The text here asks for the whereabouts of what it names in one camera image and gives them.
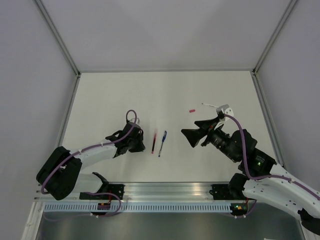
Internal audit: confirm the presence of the white red-tipped marker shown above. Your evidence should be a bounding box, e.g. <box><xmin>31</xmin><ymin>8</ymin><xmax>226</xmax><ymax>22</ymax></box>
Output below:
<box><xmin>201</xmin><ymin>102</ymin><xmax>219</xmax><ymax>109</ymax></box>

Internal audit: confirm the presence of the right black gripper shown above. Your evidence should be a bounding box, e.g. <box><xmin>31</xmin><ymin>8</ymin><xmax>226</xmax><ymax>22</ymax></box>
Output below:
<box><xmin>180</xmin><ymin>116</ymin><xmax>238</xmax><ymax>162</ymax></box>

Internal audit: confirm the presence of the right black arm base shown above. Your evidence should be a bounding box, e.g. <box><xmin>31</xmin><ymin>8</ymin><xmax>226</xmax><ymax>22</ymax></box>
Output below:
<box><xmin>209</xmin><ymin>183</ymin><xmax>247</xmax><ymax>202</ymax></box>

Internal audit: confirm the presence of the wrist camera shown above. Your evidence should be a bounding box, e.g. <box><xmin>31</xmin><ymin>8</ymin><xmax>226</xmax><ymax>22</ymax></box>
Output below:
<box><xmin>129</xmin><ymin>118</ymin><xmax>140</xmax><ymax>125</ymax></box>
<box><xmin>215</xmin><ymin>104</ymin><xmax>234</xmax><ymax>129</ymax></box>

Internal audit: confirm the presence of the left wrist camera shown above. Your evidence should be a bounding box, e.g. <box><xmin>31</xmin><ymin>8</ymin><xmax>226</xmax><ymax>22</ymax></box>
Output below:
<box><xmin>129</xmin><ymin>118</ymin><xmax>140</xmax><ymax>125</ymax></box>

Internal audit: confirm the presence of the left aluminium frame post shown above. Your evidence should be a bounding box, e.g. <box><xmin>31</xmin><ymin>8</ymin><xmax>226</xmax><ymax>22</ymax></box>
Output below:
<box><xmin>33</xmin><ymin>0</ymin><xmax>81</xmax><ymax>76</ymax></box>

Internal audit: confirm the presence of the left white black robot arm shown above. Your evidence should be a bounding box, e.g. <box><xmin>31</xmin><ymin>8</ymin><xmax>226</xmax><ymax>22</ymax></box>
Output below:
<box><xmin>36</xmin><ymin>121</ymin><xmax>146</xmax><ymax>201</ymax></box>

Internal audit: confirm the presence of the red gel pen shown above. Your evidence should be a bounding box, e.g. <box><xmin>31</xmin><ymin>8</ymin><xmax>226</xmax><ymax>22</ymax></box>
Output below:
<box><xmin>151</xmin><ymin>128</ymin><xmax>158</xmax><ymax>154</ymax></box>

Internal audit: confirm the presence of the white slotted cable duct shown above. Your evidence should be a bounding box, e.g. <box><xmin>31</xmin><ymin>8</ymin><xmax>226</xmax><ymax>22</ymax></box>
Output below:
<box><xmin>44</xmin><ymin>202</ymin><xmax>232</xmax><ymax>213</ymax></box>

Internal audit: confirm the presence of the aluminium frame post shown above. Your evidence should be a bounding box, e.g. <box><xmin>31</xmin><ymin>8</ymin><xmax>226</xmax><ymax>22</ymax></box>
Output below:
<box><xmin>33</xmin><ymin>0</ymin><xmax>81</xmax><ymax>76</ymax></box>
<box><xmin>252</xmin><ymin>0</ymin><xmax>300</xmax><ymax>76</ymax></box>

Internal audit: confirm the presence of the right aluminium frame post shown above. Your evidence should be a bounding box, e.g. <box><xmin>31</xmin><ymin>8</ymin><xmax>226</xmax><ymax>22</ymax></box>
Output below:
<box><xmin>252</xmin><ymin>0</ymin><xmax>300</xmax><ymax>76</ymax></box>

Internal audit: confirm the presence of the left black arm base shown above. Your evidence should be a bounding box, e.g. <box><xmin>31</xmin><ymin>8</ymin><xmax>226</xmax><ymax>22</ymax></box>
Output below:
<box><xmin>78</xmin><ymin>172</ymin><xmax>125</xmax><ymax>201</ymax></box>

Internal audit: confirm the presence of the blue gel pen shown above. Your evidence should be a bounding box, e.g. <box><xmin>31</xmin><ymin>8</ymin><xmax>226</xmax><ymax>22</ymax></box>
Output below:
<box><xmin>158</xmin><ymin>130</ymin><xmax>168</xmax><ymax>158</ymax></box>

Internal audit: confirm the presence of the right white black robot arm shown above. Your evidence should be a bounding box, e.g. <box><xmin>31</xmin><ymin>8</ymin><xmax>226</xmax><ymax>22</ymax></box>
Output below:
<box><xmin>181</xmin><ymin>114</ymin><xmax>320</xmax><ymax>235</ymax></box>

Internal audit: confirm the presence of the aluminium mounting rail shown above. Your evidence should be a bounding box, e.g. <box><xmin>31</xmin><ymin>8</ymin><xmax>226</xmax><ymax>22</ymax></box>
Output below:
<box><xmin>34</xmin><ymin>182</ymin><xmax>307</xmax><ymax>203</ymax></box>

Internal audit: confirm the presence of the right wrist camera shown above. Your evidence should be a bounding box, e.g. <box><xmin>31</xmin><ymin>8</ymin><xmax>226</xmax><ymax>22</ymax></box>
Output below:
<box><xmin>215</xmin><ymin>104</ymin><xmax>234</xmax><ymax>129</ymax></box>

